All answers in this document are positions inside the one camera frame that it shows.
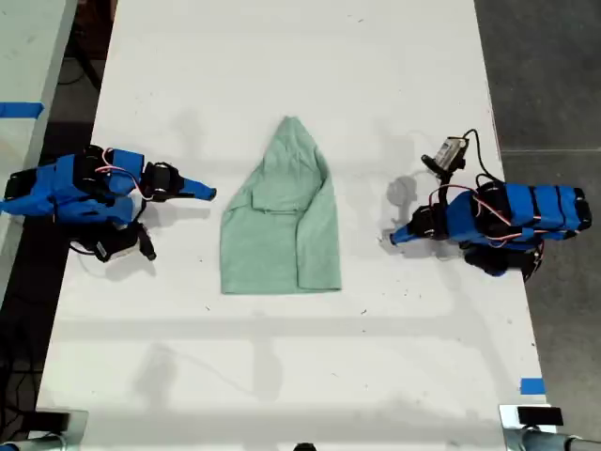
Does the silver metal bracket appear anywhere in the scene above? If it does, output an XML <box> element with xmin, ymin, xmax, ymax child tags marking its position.
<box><xmin>498</xmin><ymin>403</ymin><xmax>561</xmax><ymax>433</ymax></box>
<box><xmin>26</xmin><ymin>409</ymin><xmax>89</xmax><ymax>443</ymax></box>

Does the grey gripper camera box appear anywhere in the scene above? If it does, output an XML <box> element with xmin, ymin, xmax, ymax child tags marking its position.
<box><xmin>421</xmin><ymin>135</ymin><xmax>470</xmax><ymax>174</ymax></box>

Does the long blue tape strip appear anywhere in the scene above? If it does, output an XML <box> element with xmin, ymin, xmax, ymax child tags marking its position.
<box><xmin>0</xmin><ymin>101</ymin><xmax>46</xmax><ymax>119</ymax></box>

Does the white side table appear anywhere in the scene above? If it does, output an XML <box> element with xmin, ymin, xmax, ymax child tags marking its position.
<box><xmin>0</xmin><ymin>0</ymin><xmax>80</xmax><ymax>295</ymax></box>

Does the black camera stalk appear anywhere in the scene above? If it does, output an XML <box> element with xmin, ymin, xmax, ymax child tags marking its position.
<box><xmin>134</xmin><ymin>223</ymin><xmax>159</xmax><ymax>261</ymax></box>
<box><xmin>437</xmin><ymin>168</ymin><xmax>460</xmax><ymax>209</ymax></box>

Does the grey metal pipe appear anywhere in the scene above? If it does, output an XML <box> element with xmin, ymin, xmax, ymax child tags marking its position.
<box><xmin>504</xmin><ymin>429</ymin><xmax>601</xmax><ymax>451</ymax></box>

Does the pale green T-shirt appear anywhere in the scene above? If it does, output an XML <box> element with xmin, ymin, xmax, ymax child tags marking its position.
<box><xmin>219</xmin><ymin>116</ymin><xmax>343</xmax><ymax>296</ymax></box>

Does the black camera cable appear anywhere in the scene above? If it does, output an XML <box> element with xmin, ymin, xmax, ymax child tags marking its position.
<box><xmin>462</xmin><ymin>129</ymin><xmax>507</xmax><ymax>188</ymax></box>
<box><xmin>69</xmin><ymin>238</ymin><xmax>100</xmax><ymax>257</ymax></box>

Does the red white arm wire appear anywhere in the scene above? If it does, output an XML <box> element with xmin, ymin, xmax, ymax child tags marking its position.
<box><xmin>95</xmin><ymin>148</ymin><xmax>157</xmax><ymax>202</ymax></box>
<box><xmin>471</xmin><ymin>192</ymin><xmax>558</xmax><ymax>248</ymax></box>

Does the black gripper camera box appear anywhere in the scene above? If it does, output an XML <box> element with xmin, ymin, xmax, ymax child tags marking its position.
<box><xmin>95</xmin><ymin>228</ymin><xmax>143</xmax><ymax>263</ymax></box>

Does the black floor cable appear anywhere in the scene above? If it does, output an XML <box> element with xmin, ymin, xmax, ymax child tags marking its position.
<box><xmin>0</xmin><ymin>361</ymin><xmax>44</xmax><ymax>427</ymax></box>

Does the small black box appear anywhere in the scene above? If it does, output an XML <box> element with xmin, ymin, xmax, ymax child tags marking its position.
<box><xmin>516</xmin><ymin>406</ymin><xmax>564</xmax><ymax>427</ymax></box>
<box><xmin>33</xmin><ymin>411</ymin><xmax>71</xmax><ymax>431</ymax></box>

